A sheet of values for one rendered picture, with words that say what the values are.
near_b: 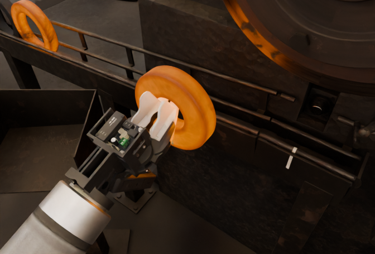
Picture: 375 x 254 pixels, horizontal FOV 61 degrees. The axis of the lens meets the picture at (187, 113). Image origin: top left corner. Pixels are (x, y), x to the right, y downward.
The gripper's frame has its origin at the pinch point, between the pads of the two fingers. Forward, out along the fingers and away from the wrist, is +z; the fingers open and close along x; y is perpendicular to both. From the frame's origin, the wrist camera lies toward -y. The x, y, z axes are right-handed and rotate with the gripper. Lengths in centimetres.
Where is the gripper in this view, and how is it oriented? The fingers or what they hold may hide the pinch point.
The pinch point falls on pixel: (172, 101)
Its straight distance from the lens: 54.2
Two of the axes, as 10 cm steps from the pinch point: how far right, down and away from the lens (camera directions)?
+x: -8.1, -4.0, 4.2
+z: 5.6, -7.4, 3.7
